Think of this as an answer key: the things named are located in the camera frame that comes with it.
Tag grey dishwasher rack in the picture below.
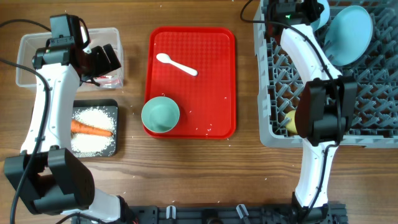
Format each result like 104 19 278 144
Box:
253 1 397 148

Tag black waste tray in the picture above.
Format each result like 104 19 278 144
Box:
45 98 118 156

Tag clear plastic bin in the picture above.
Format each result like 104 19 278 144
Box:
16 27 124 92

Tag green bowl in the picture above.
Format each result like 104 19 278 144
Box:
141 96 180 133

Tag orange carrot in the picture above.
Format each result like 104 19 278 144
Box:
71 119 113 137

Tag white rice pile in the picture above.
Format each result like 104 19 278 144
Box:
71 106 118 157

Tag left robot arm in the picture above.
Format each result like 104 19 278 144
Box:
4 14 137 223

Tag light blue bowl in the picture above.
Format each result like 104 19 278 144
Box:
310 0 330 32

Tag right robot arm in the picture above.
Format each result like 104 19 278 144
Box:
266 1 357 223

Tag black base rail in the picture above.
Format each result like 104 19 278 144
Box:
70 203 348 224

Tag light blue plate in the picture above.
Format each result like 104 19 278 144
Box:
323 6 373 66

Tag red foil wrapper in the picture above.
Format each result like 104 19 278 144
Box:
96 75 120 88

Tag red serving tray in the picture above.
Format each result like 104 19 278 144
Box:
144 26 236 139

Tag white plastic spoon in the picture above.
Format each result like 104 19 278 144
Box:
156 53 198 77

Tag yellow plastic cup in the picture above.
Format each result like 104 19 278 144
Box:
285 110 298 135

